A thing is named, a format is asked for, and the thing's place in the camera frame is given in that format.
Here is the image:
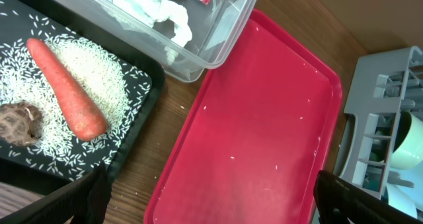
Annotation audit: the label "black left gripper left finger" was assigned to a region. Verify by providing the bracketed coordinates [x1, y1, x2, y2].
[1, 163, 111, 224]

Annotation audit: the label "brown mushroom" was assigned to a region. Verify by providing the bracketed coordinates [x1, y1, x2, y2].
[1, 102, 42, 147]

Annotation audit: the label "green bowl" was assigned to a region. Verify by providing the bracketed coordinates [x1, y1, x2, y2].
[391, 111, 422, 170]

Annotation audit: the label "crumpled white tissue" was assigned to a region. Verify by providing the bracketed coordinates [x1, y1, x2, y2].
[107, 0, 192, 48]

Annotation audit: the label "light blue small bowl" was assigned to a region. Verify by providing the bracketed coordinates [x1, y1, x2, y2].
[385, 163, 422, 219]

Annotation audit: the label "black waste tray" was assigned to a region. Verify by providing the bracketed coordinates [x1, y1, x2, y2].
[1, 0, 165, 195]

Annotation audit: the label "grey dishwasher rack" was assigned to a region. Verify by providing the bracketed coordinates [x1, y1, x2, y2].
[336, 46, 422, 205]

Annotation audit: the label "white rice grains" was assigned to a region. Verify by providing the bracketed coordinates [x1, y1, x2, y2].
[0, 9, 153, 182]

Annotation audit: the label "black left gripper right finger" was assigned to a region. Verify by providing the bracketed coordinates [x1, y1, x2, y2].
[313, 170, 422, 224]

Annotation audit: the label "clear plastic waste bin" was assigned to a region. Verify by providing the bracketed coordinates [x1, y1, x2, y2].
[54, 0, 256, 83]

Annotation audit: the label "red serving tray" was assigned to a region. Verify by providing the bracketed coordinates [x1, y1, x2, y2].
[144, 10, 342, 224]

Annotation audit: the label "orange carrot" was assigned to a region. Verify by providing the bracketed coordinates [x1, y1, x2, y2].
[26, 38, 108, 141]

